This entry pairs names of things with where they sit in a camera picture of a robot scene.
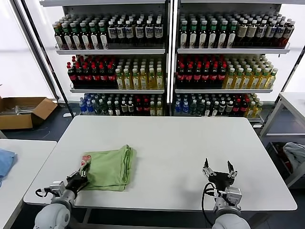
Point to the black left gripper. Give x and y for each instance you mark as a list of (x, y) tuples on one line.
[(76, 183)]

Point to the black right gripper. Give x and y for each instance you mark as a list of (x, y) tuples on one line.
[(221, 181)]

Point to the light green polo shirt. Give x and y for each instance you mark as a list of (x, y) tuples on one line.
[(109, 169)]

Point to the grey white clothes pile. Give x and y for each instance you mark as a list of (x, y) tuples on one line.
[(295, 152)]

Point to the silver left wrist module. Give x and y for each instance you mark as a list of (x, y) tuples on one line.
[(57, 188)]

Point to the silver wrist module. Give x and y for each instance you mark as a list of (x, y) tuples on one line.
[(233, 195), (57, 188)]

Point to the silver right wrist module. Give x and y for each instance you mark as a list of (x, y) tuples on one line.
[(233, 195)]

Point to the small white floor object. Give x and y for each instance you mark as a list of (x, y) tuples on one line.
[(67, 115)]

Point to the red capped cola bottle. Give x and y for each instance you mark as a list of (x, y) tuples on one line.
[(139, 108), (206, 76), (214, 76), (96, 77), (243, 107), (88, 77), (80, 77), (104, 77), (181, 76), (236, 107), (72, 77), (197, 76), (146, 108), (189, 76), (112, 77), (222, 76)]

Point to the clear green labelled bottle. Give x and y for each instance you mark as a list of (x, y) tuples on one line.
[(201, 108), (193, 108), (103, 108), (96, 107)]

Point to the blue water bottle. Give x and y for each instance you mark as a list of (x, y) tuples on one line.
[(185, 108), (83, 107), (90, 107), (178, 108)]

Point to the blue folded cloth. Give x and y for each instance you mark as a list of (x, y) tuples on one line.
[(6, 162)]

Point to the open cardboard box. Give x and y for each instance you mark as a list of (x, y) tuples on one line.
[(16, 120)]

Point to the clear wrapped items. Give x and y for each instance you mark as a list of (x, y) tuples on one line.
[(21, 109)]

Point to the white framed side table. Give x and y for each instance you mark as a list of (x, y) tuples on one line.
[(293, 97)]

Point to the white vertical light strip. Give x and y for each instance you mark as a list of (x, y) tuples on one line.
[(170, 71)]

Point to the black slanted metal pole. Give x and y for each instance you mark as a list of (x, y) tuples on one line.
[(289, 76), (44, 47)]

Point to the grey shelf unit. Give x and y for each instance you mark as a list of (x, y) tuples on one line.
[(226, 50), (107, 51)]

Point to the dark tea bottle green cap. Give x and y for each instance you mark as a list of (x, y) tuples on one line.
[(68, 40), (94, 40), (77, 40), (86, 40), (194, 38), (213, 38), (204, 38), (184, 38), (232, 38), (104, 40), (223, 38), (60, 40)]

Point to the dark bottle beige label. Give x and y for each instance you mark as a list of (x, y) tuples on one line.
[(242, 31), (252, 31)]

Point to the dark bottle blue white label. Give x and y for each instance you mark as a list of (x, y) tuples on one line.
[(121, 32), (280, 31), (129, 31), (149, 31), (288, 32), (271, 31), (159, 31), (112, 32), (261, 31), (140, 31)]

